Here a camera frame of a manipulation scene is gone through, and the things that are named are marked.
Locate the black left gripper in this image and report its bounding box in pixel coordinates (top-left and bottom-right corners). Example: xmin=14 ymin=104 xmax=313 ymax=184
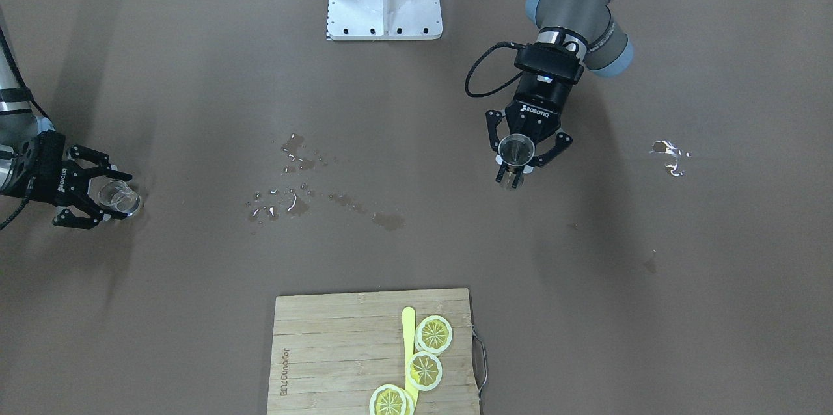
xmin=485 ymin=44 xmax=584 ymax=183

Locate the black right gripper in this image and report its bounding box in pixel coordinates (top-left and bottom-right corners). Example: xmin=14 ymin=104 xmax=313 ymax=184
xmin=19 ymin=131 xmax=133 ymax=230

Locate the steel double jigger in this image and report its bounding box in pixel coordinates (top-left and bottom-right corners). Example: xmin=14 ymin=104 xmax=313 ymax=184
xmin=496 ymin=133 xmax=535 ymax=190

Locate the clear glass beaker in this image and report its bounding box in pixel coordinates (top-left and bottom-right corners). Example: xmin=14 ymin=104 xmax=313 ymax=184
xmin=98 ymin=180 xmax=143 ymax=217

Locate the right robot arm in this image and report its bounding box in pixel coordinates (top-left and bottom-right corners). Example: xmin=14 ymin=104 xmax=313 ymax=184
xmin=1 ymin=34 xmax=143 ymax=230

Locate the yellow plastic knife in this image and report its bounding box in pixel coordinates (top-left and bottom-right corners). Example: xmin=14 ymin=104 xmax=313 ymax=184
xmin=401 ymin=306 xmax=419 ymax=414

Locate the lemon slice far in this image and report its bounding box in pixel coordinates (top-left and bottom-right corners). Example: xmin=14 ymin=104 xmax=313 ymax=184
xmin=415 ymin=315 xmax=454 ymax=356

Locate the lemon slice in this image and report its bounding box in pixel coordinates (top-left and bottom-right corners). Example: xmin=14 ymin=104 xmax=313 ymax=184
xmin=415 ymin=315 xmax=454 ymax=356
xmin=405 ymin=351 xmax=444 ymax=392
xmin=367 ymin=384 xmax=415 ymax=415

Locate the lemon slice middle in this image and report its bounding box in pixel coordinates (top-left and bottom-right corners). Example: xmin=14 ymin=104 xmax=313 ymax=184
xmin=405 ymin=351 xmax=444 ymax=392

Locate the bamboo cutting board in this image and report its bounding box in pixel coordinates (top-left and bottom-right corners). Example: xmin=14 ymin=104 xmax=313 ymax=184
xmin=267 ymin=288 xmax=481 ymax=414

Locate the lemon slice near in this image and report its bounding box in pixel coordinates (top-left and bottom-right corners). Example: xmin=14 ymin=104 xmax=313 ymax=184
xmin=367 ymin=384 xmax=415 ymax=415

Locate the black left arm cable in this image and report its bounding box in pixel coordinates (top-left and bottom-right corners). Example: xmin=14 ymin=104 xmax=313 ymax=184
xmin=465 ymin=42 xmax=525 ymax=99

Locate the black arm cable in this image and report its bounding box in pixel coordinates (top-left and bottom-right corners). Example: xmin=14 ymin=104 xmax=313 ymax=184
xmin=465 ymin=42 xmax=525 ymax=99
xmin=0 ymin=25 xmax=49 ymax=231

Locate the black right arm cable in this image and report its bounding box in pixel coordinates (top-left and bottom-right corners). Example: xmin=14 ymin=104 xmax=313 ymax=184
xmin=0 ymin=25 xmax=49 ymax=231

